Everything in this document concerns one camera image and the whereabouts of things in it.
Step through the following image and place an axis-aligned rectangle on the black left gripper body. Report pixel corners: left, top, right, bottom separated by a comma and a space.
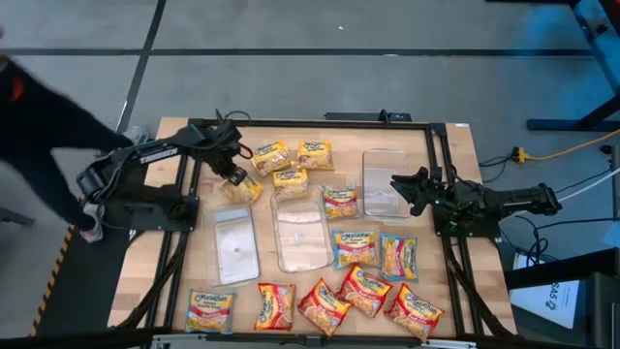
206, 144, 243, 181

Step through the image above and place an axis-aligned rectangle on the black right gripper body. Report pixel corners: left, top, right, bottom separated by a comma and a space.
421, 179, 456, 214

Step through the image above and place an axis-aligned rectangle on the blue Maruchan noodle packet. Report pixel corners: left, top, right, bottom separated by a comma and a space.
379, 233, 419, 283
321, 183, 361, 220
331, 229, 381, 270
185, 288, 237, 334

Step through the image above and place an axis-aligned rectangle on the red Maruchan noodle packet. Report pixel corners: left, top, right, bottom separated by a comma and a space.
296, 277, 354, 338
253, 282, 297, 333
336, 264, 393, 319
384, 282, 446, 341

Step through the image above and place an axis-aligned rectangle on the black bar device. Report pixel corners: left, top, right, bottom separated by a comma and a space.
324, 111, 413, 123

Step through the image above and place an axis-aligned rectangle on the light blue sheet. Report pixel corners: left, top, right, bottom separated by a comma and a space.
603, 220, 620, 249

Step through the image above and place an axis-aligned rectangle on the black hazard-striped floor mat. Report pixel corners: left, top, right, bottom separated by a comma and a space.
31, 225, 164, 338

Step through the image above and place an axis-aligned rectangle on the person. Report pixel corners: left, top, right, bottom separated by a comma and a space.
0, 26, 135, 243

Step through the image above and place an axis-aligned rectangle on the black box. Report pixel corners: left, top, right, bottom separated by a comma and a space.
503, 247, 620, 349

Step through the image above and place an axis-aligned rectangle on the yellow power cable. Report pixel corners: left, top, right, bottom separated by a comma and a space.
512, 128, 620, 164

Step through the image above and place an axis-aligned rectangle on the black aluminium table frame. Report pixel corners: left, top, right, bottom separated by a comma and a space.
115, 117, 517, 349

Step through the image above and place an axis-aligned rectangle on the black cable bundle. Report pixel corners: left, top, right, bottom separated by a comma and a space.
501, 212, 620, 266

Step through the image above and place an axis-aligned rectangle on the black desk frame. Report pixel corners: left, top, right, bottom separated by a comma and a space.
486, 0, 620, 133

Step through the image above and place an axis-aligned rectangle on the white cable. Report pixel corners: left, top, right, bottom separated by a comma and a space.
556, 167, 620, 204

